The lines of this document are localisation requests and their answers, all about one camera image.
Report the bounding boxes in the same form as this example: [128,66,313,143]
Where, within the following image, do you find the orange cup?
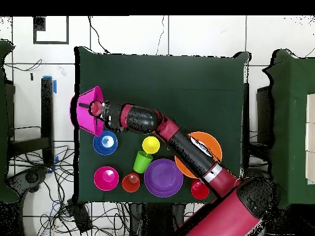
[121,172,141,193]

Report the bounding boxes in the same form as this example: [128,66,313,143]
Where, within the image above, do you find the yellow cup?
[142,136,161,155]

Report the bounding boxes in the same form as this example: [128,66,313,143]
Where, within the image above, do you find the dark green table cloth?
[74,45,252,206]

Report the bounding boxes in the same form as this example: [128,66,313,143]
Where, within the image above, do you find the red cup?
[191,178,210,200]

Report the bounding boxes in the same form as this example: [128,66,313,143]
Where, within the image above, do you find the small crimson bowl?
[94,166,120,192]

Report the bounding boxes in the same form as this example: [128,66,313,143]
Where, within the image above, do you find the black equipment stand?
[127,202,186,236]

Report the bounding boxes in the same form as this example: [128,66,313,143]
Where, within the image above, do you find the black office chair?
[6,166,48,197]
[243,167,275,187]

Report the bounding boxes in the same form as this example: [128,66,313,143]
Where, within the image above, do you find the black upright stand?
[6,76,55,167]

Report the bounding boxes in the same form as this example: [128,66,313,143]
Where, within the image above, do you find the black square floor frame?
[33,16,70,45]

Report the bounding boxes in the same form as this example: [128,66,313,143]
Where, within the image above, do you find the green cup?
[133,150,154,175]

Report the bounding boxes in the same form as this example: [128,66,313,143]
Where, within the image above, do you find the large orange bowl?
[174,131,223,179]

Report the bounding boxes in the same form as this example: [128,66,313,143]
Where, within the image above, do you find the green cloth side table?
[262,48,315,210]
[0,39,20,204]

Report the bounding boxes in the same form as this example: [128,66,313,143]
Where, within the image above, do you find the blue bowl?
[92,130,119,156]

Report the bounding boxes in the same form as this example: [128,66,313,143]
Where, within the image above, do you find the large pink bowl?
[70,85,105,137]

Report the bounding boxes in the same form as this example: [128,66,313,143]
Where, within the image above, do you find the black floor cable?
[87,16,111,54]

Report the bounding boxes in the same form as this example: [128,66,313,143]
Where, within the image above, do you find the purple bowl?
[143,158,185,198]

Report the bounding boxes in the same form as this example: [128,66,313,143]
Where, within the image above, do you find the black power adapter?
[66,198,94,234]

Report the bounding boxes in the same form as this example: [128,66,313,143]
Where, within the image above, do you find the tangle of black cables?
[9,144,131,236]

